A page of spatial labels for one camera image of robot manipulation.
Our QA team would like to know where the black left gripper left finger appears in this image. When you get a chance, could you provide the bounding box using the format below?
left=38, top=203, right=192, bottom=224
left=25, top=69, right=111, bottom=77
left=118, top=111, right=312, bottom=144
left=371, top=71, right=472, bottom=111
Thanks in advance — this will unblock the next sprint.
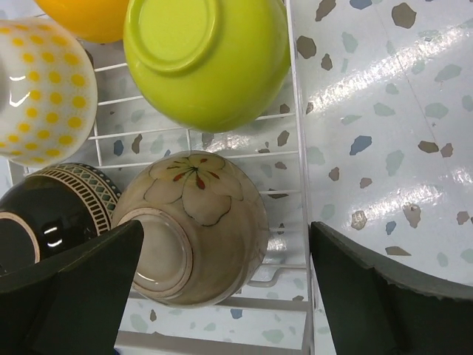
left=1, top=220, right=144, bottom=354

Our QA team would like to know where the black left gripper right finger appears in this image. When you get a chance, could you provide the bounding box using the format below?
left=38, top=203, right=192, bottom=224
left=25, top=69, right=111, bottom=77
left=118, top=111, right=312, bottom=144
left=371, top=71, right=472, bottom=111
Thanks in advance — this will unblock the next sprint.
left=310, top=222, right=472, bottom=354

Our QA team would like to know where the lime green bowl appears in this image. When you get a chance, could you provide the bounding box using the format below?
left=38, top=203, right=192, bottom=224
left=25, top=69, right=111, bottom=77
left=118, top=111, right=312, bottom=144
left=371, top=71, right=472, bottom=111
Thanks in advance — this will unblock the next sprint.
left=123, top=1, right=290, bottom=132

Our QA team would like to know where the yellow orange bowl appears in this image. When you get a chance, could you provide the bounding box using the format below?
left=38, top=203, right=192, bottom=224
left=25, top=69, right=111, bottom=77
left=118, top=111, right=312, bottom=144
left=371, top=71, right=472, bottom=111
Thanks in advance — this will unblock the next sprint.
left=35, top=0, right=129, bottom=44

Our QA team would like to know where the black patterned bowl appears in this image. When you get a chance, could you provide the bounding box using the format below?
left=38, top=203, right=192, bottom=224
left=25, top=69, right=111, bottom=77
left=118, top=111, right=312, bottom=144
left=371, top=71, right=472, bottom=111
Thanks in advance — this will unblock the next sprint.
left=1, top=163, right=121, bottom=274

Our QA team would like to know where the beige flower painted bowl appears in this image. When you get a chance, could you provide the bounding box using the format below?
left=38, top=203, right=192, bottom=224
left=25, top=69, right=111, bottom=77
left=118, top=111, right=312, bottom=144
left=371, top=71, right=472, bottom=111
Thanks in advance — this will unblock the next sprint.
left=112, top=151, right=270, bottom=308

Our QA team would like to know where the white yellow dotted bowl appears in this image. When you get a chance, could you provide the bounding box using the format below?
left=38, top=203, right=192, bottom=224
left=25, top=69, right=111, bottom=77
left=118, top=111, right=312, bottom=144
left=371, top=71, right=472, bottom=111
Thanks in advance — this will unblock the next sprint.
left=1, top=17, right=98, bottom=167

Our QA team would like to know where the white wire dish rack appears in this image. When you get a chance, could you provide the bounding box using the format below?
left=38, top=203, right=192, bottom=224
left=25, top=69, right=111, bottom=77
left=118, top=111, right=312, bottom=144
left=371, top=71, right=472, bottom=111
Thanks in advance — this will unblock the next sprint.
left=7, top=0, right=321, bottom=355

